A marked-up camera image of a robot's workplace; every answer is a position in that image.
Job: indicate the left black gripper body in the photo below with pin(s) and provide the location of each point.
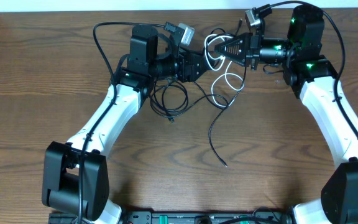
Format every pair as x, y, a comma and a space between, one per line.
183, 77

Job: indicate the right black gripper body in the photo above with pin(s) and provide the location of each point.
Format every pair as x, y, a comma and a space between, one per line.
253, 48

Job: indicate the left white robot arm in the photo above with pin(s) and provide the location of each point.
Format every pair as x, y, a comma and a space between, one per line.
75, 179

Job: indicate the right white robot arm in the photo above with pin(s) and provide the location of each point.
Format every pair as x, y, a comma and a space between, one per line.
316, 83

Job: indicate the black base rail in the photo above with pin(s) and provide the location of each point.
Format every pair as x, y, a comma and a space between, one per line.
260, 215

